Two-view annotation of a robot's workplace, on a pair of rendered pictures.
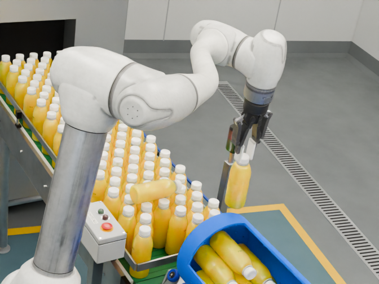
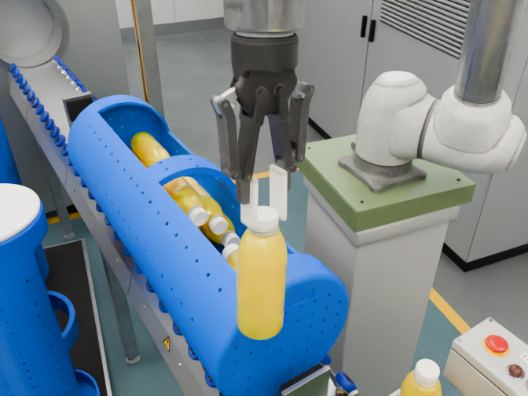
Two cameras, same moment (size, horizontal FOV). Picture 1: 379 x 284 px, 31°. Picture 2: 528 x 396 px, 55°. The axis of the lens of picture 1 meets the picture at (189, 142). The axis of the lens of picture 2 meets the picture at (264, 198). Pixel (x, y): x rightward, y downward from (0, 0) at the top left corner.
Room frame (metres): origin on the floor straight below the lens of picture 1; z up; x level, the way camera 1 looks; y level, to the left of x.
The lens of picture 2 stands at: (2.41, -0.15, 1.81)
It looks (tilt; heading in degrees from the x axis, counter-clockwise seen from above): 35 degrees down; 183
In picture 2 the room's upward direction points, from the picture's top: straight up
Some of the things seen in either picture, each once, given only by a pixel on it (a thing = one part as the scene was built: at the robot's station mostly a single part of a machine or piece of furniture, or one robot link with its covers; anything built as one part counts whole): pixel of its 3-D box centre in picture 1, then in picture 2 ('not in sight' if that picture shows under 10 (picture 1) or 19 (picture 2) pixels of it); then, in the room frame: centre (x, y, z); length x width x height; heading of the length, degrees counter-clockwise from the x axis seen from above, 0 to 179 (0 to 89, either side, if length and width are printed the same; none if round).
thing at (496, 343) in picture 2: (106, 226); (496, 344); (1.82, 0.22, 1.11); 0.04 x 0.04 x 0.01
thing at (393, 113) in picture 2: not in sight; (394, 115); (1.19, 0.13, 1.23); 0.18 x 0.16 x 0.22; 62
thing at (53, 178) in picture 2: not in sight; (56, 190); (0.25, -1.35, 0.31); 0.06 x 0.06 x 0.63; 36
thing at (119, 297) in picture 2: not in sight; (121, 308); (1.05, -0.77, 0.31); 0.06 x 0.06 x 0.63; 36
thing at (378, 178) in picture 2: not in sight; (378, 158); (1.17, 0.11, 1.09); 0.22 x 0.18 x 0.06; 30
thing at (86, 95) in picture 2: not in sight; (82, 115); (0.78, -0.88, 1.00); 0.10 x 0.04 x 0.15; 126
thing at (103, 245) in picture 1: (98, 231); (513, 385); (1.86, 0.25, 1.05); 0.20 x 0.10 x 0.10; 36
